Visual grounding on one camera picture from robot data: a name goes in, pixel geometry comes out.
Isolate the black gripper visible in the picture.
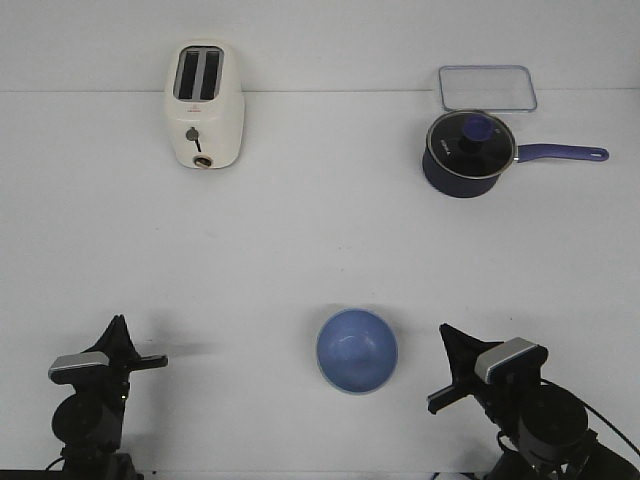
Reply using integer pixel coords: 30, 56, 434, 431
427, 323, 502, 414
84, 314, 168, 395

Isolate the blue bowl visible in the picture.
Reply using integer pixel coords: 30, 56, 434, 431
316, 308, 399, 395

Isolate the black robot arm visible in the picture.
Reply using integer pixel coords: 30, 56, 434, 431
48, 314, 168, 479
427, 324, 639, 479

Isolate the dark blue saucepan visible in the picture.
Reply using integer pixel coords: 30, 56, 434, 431
422, 110, 609, 198

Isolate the glass saucepan lid blue knob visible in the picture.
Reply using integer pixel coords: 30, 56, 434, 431
426, 110, 516, 179

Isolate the white two-slot toaster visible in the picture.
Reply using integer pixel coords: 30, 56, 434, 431
164, 39, 245, 170

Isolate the clear rectangular food container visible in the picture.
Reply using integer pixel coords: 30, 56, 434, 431
438, 65, 538, 113

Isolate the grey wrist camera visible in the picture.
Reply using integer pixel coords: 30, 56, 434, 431
48, 351, 110, 385
474, 337, 548, 385

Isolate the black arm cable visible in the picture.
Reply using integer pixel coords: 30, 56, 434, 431
539, 379, 640, 459

